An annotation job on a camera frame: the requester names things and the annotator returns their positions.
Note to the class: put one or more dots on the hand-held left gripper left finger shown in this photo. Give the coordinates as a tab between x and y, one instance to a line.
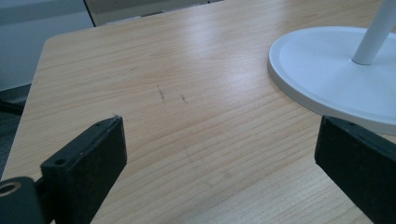
84	165

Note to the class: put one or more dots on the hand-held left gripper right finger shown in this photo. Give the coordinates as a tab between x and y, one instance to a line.
358	161

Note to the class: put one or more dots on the white lamp stand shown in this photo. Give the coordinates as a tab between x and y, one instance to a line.
323	71

